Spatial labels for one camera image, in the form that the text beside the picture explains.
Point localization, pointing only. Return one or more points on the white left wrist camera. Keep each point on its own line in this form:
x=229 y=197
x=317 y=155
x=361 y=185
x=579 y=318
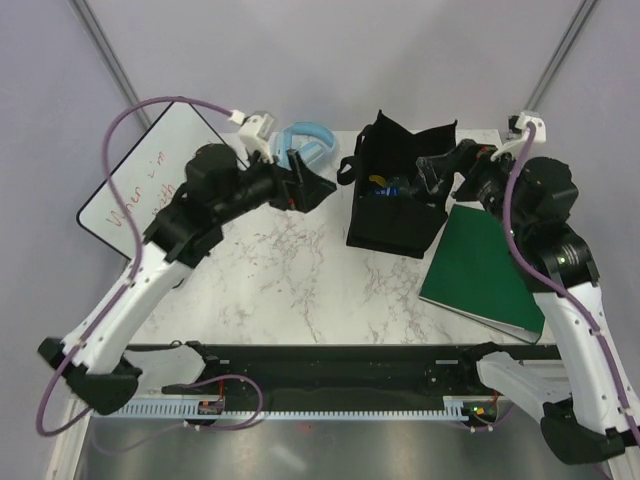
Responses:
x=255 y=133

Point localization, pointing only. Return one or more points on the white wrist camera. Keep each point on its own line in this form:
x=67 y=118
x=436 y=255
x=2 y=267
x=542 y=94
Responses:
x=255 y=133
x=527 y=130

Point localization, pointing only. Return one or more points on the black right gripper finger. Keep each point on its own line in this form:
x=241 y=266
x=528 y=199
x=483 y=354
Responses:
x=438 y=188
x=437 y=171

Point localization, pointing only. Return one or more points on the green binder folder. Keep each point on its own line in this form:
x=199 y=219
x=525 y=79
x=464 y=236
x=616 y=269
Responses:
x=472 y=274

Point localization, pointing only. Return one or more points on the whiteboard with red writing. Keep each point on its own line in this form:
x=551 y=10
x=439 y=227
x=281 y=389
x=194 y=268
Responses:
x=149 y=175

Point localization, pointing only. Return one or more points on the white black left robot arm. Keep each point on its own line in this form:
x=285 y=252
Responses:
x=215 y=192

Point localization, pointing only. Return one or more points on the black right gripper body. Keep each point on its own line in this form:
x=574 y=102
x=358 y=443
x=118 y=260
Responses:
x=487 y=178

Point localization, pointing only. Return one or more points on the black canvas bag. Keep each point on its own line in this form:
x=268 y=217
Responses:
x=404 y=225

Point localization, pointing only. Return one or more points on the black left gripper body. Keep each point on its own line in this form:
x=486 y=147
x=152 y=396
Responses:
x=268 y=186

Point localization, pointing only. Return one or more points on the white cable duct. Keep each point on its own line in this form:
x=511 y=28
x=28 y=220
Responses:
x=196 y=409

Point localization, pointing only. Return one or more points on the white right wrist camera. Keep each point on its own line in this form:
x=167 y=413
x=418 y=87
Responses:
x=527 y=130

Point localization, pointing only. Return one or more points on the light blue headphones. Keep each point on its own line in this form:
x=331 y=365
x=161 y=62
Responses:
x=315 y=143

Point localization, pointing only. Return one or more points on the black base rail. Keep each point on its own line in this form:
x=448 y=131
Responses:
x=328 y=377

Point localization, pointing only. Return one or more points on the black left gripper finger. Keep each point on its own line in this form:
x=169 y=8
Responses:
x=312 y=190
x=299 y=172

